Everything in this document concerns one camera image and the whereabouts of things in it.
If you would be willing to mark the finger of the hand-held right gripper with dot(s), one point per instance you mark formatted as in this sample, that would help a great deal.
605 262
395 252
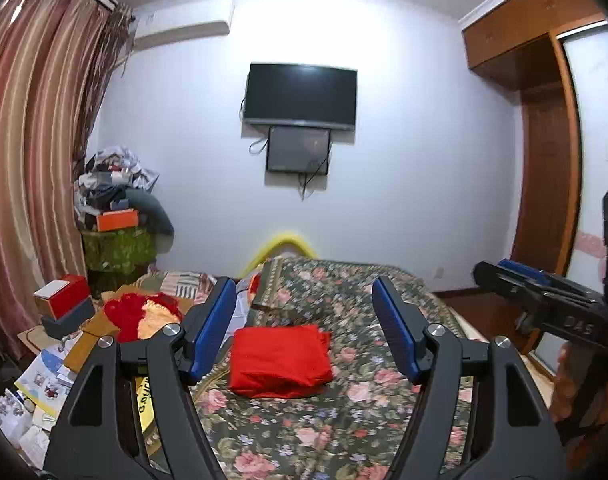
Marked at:
509 290
524 269

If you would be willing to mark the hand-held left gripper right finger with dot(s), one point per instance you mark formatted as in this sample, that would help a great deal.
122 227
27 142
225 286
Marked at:
391 320

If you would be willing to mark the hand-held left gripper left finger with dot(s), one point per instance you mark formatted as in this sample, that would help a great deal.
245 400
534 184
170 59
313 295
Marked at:
215 320

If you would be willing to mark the red garment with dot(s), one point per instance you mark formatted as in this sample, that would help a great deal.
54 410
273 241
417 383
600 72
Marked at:
281 360

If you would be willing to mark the pile of clothes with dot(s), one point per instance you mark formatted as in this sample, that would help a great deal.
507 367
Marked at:
109 175

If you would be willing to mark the person's right hand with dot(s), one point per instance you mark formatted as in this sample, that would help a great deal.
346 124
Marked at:
564 385

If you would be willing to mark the striped pillow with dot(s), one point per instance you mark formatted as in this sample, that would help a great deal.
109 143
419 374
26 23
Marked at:
184 282

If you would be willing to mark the red and yellow fabric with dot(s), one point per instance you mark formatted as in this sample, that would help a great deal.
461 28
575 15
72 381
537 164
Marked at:
129 315

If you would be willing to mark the brown wooden door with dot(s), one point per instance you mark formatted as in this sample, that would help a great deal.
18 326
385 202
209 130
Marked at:
549 180

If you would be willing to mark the yellow printed cloth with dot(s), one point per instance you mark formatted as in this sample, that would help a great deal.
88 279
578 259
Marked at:
144 400

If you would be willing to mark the yellow curved headboard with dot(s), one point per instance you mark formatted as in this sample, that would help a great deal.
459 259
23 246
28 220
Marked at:
284 237

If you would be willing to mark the green patterned cloth cover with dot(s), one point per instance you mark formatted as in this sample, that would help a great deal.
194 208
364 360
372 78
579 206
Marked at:
116 255

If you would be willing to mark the grey cushion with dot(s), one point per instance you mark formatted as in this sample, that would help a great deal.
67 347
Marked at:
156 212

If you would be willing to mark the floral bed blanket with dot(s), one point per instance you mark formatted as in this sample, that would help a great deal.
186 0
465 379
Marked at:
344 435

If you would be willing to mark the orange box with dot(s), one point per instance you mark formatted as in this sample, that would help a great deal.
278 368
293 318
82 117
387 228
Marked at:
118 220

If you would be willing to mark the grey box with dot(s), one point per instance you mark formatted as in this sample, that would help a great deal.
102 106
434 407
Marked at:
69 322

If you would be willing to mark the red and white box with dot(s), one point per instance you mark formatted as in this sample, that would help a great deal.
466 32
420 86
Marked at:
66 295

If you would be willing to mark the white sliding wardrobe door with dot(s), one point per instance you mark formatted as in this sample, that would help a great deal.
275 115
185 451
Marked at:
591 110

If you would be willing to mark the pile of printed leaflets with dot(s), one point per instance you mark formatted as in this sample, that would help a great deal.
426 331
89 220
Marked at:
39 390

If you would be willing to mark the wooden overhead cabinet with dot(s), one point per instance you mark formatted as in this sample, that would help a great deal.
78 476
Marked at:
524 25

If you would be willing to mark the striped brown curtain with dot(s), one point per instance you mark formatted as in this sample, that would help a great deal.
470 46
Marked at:
29 160

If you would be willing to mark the white air conditioner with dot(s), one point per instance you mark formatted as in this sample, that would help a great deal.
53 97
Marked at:
184 22

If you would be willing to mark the white wall socket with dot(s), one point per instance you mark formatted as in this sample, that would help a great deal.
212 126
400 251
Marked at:
439 273

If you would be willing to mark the small black wall screen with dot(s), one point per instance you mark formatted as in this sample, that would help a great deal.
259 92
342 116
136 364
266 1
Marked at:
296 150

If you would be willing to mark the black wall television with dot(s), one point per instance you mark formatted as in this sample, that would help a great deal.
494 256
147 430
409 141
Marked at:
301 92

